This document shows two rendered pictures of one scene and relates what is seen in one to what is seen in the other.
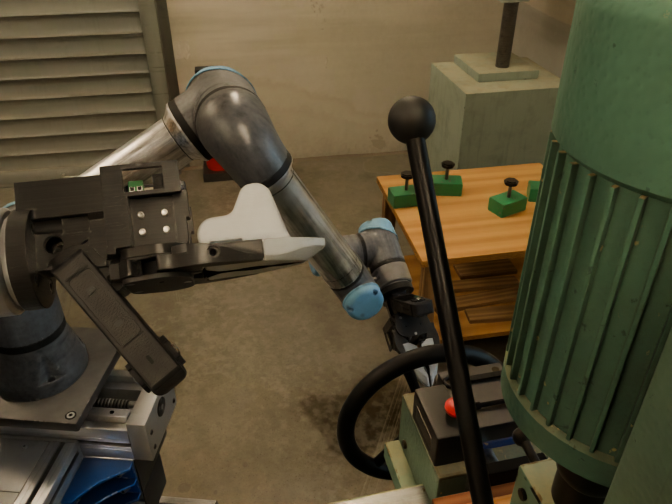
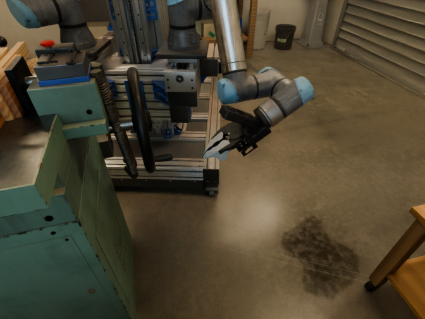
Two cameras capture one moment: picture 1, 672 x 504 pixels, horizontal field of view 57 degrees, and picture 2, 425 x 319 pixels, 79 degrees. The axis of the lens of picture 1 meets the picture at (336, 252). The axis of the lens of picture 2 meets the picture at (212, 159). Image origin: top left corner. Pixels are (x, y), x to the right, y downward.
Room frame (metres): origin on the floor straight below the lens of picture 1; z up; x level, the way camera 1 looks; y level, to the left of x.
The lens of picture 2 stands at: (0.84, -0.77, 1.20)
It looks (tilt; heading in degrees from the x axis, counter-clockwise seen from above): 40 degrees down; 87
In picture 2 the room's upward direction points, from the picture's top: straight up
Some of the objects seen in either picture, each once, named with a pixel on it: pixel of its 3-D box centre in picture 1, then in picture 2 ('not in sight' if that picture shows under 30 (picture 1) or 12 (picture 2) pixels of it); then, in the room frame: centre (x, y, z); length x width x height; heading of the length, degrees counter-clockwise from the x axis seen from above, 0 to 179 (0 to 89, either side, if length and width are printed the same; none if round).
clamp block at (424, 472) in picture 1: (467, 446); (72, 92); (0.53, -0.17, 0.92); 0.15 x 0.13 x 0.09; 103
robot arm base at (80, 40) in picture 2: not in sight; (76, 33); (0.28, 0.54, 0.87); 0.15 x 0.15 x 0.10
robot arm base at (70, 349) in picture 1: (33, 346); (183, 35); (0.77, 0.50, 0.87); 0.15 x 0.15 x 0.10
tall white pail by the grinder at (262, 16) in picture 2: not in sight; (257, 29); (1.69, 3.19, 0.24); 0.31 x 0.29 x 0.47; 10
